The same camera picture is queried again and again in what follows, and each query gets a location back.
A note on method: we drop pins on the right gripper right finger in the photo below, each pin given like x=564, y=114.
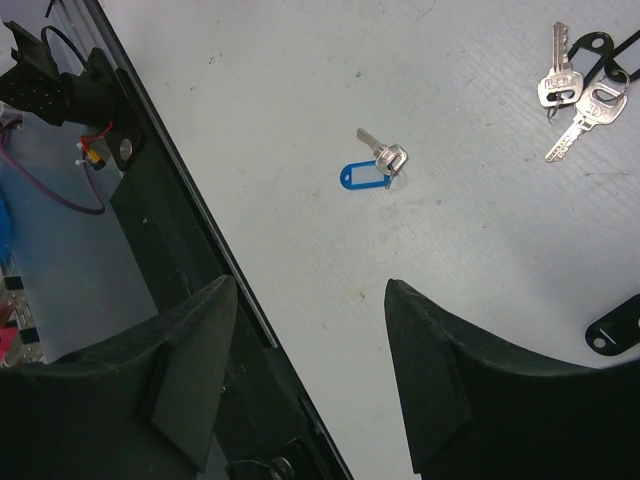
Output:
x=476, y=406

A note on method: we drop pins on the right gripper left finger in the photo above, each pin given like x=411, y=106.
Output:
x=139, y=405

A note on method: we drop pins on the black tagged key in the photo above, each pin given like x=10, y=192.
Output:
x=617, y=331

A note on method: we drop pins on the blue tagged key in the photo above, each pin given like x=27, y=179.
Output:
x=387, y=162

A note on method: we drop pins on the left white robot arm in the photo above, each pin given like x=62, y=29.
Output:
x=34, y=84

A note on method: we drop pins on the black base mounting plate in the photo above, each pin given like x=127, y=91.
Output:
x=266, y=425

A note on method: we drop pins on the black carabiner key bunch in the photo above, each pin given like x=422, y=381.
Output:
x=587, y=77

